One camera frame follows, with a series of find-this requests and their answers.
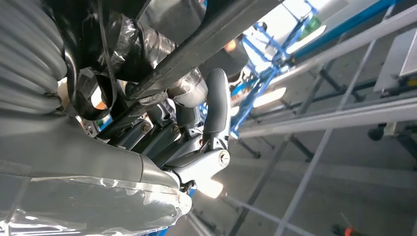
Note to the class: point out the green plastic crate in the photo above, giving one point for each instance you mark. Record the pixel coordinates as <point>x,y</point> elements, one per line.
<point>311,27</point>

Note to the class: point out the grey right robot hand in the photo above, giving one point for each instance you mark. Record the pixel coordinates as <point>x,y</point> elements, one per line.
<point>81,163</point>

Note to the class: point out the blue metal rack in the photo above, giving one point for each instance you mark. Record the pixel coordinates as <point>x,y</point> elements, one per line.
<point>345,27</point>

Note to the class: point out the steel workbench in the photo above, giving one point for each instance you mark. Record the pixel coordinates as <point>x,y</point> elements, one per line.
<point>325,117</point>

